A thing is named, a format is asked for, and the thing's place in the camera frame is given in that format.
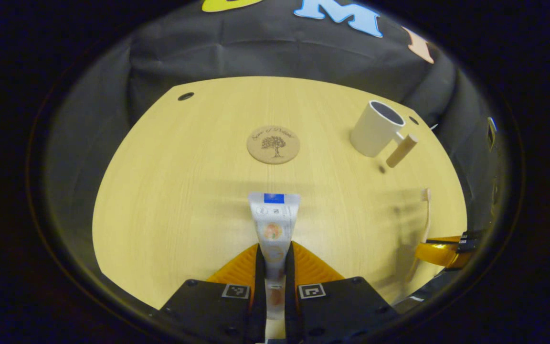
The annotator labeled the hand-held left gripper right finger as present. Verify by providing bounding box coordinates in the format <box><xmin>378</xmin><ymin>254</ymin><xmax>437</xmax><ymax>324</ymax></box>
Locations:
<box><xmin>285</xmin><ymin>241</ymin><xmax>400</xmax><ymax>344</ymax></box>

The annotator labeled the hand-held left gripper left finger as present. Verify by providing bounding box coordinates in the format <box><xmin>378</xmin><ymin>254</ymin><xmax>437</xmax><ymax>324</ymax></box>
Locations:
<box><xmin>159</xmin><ymin>243</ymin><xmax>267</xmax><ymax>344</ymax></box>

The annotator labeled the light wooden toothbrush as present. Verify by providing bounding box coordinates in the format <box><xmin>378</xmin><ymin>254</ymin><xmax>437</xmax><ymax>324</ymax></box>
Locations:
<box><xmin>421</xmin><ymin>188</ymin><xmax>433</xmax><ymax>243</ymax></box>

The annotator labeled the white toothpaste tube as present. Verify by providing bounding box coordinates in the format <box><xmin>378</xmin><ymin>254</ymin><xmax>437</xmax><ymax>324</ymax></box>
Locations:
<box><xmin>248</xmin><ymin>192</ymin><xmax>301</xmax><ymax>342</ymax></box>

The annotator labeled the white cup with wooden handle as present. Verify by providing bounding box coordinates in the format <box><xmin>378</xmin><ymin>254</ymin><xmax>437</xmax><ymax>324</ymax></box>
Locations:
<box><xmin>350</xmin><ymin>100</ymin><xmax>419</xmax><ymax>168</ymax></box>

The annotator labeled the round cork coaster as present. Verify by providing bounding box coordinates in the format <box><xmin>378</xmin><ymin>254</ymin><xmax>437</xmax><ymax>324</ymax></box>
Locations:
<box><xmin>246</xmin><ymin>125</ymin><xmax>301</xmax><ymax>165</ymax></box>

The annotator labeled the black backdrop cloth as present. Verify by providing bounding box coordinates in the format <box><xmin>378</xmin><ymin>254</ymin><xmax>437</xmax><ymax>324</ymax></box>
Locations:
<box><xmin>46</xmin><ymin>0</ymin><xmax>509</xmax><ymax>287</ymax></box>

